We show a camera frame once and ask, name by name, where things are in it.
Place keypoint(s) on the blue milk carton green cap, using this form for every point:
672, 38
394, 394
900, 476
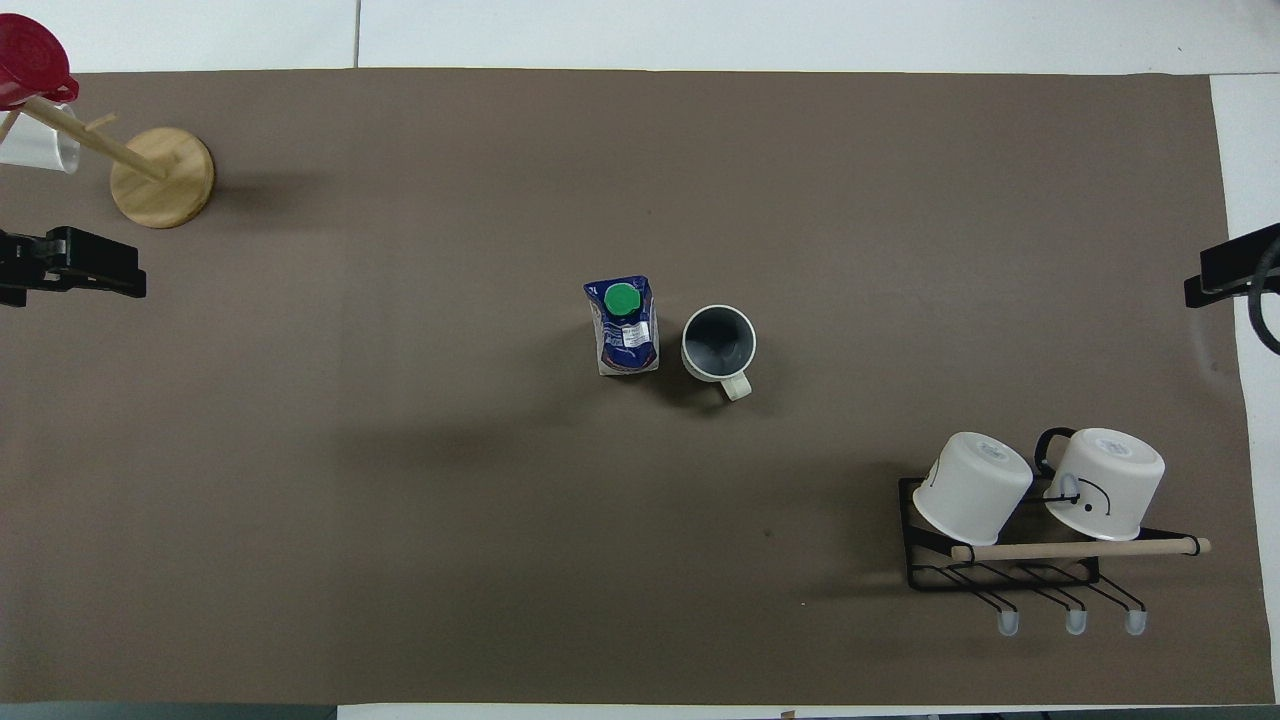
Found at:
628, 340

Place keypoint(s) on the white cup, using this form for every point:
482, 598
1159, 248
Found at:
35, 148

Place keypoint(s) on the red cup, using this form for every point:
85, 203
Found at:
30, 55

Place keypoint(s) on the white mug grey inside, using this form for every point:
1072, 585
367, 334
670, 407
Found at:
718, 343

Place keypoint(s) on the plain white mug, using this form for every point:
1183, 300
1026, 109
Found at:
972, 488

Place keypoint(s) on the white mug face print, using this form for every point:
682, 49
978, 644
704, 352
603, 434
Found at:
1110, 485

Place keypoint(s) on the wooden mug tree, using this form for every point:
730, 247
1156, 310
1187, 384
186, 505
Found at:
165, 180

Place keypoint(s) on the black stand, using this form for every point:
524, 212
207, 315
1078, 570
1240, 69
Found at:
95, 265
1235, 270

